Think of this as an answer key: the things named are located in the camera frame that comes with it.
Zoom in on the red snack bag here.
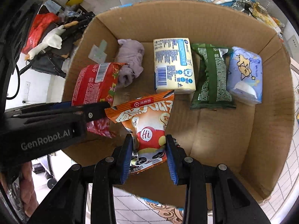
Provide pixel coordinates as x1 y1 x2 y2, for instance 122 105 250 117
71 62 126 138

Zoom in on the orange snack bag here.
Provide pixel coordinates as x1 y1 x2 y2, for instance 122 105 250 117
105 91 174 175

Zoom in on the purple soft cloth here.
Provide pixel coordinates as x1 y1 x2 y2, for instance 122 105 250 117
115 39 144 88

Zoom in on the blue bear tissue pack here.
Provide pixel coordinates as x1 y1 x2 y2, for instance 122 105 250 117
226 46 263 105

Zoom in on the red plastic bag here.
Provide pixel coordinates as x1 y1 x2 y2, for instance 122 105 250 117
21 13 59 54

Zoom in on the white goose plush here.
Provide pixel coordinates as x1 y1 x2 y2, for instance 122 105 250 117
25 21 78 60

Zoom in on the green snack bag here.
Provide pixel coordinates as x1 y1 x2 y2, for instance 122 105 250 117
190 43 236 110

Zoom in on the cardboard box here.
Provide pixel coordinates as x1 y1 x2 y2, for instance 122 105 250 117
62 0 295 203

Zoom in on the yellow tissue pack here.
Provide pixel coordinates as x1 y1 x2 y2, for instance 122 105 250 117
153 38 196 94

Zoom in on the yellow patterned book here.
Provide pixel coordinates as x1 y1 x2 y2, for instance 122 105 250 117
249 3 284 33

